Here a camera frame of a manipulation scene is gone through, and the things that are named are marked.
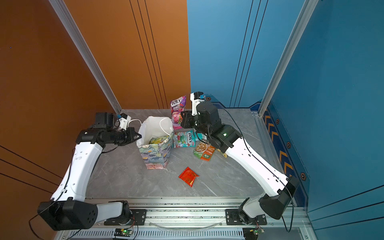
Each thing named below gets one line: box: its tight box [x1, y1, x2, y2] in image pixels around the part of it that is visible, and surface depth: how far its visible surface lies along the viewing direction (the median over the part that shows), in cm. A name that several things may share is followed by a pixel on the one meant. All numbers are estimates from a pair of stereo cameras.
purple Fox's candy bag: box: [170, 95, 187, 130], surface depth 69 cm
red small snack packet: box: [178, 166, 200, 188], surface depth 88 cm
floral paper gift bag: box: [136, 116, 174, 170], surface depth 81 cm
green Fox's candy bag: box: [149, 135, 169, 145], surface depth 95 cm
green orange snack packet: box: [193, 141, 216, 162], surface depth 98 cm
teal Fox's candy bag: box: [172, 128, 197, 148], surface depth 101 cm
